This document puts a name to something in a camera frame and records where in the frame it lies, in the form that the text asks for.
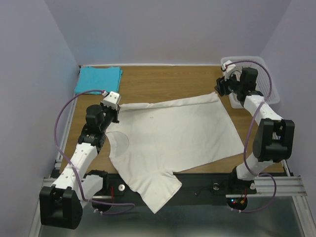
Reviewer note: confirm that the white plastic basket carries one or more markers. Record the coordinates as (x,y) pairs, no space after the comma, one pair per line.
(262,82)

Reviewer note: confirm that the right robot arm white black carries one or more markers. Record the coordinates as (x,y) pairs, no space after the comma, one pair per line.
(273,141)

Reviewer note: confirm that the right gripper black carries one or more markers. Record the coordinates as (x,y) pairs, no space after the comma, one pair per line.
(220,82)

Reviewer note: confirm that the white t shirt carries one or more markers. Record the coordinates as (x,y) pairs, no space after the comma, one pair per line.
(152,142)

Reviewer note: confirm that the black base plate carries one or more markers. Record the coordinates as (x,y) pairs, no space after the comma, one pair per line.
(197,189)

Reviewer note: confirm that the aluminium frame rail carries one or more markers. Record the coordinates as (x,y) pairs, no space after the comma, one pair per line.
(162,83)

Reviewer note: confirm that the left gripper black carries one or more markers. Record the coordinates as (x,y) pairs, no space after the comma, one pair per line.
(115,112)

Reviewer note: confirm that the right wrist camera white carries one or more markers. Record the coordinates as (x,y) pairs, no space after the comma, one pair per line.
(228,67)

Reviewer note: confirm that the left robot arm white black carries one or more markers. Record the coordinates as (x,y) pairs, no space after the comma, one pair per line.
(62,203)

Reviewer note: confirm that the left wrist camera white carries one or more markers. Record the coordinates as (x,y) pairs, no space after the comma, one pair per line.
(111,99)

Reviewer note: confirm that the folded blue t shirt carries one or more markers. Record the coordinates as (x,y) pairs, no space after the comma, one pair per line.
(91,78)

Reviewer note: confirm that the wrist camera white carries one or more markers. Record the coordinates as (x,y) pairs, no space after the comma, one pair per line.
(228,67)
(111,99)

